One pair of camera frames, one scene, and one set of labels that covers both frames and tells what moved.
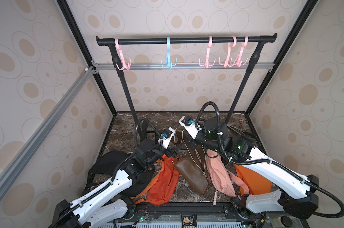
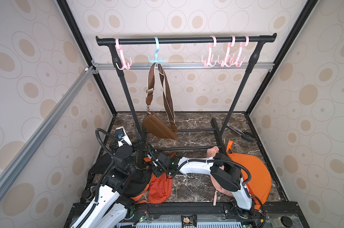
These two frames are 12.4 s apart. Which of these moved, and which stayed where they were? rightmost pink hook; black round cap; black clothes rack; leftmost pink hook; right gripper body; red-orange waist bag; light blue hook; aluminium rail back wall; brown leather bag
Moved: light blue hook; brown leather bag; right gripper body
Stayed: black round cap; red-orange waist bag; aluminium rail back wall; leftmost pink hook; rightmost pink hook; black clothes rack
